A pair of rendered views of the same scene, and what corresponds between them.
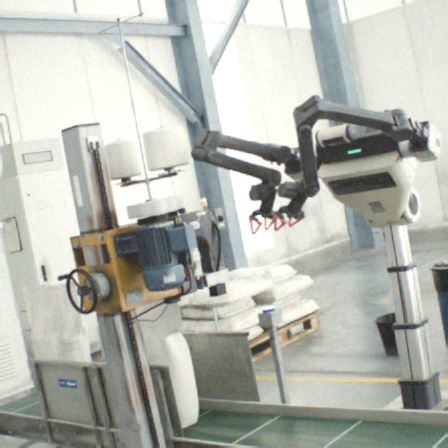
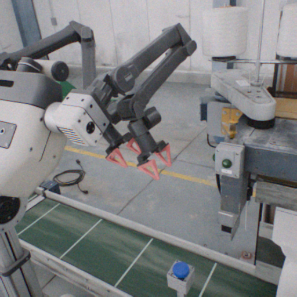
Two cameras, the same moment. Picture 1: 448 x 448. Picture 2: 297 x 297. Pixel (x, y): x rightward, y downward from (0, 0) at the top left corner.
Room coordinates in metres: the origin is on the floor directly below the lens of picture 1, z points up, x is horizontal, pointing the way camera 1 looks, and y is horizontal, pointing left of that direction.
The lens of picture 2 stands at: (4.00, -0.26, 1.74)
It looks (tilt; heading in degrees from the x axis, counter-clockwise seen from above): 26 degrees down; 172
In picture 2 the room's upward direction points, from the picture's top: 5 degrees counter-clockwise
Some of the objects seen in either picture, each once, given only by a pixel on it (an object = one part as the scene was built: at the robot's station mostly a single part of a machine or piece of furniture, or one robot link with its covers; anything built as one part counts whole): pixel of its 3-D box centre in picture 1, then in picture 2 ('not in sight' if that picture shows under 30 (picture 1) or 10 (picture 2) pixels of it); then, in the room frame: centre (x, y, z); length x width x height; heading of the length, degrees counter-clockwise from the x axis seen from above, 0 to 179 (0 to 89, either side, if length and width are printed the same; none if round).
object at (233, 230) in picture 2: (219, 288); (229, 224); (3.22, 0.10, 0.98); 0.09 x 0.05 x 0.05; 139
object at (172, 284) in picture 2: (270, 317); (181, 276); (3.25, -0.09, 0.81); 0.08 x 0.08 x 0.06; 49
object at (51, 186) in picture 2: not in sight; (41, 187); (1.71, -0.95, 0.35); 0.30 x 0.15 x 0.15; 49
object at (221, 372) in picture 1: (177, 370); not in sight; (3.73, 0.42, 0.54); 1.05 x 0.02 x 0.41; 49
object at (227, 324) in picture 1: (237, 319); not in sight; (6.02, 0.10, 0.32); 0.66 x 0.43 x 0.15; 141
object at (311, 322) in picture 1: (244, 338); not in sight; (6.38, 0.07, 0.07); 1.20 x 0.82 x 0.14; 141
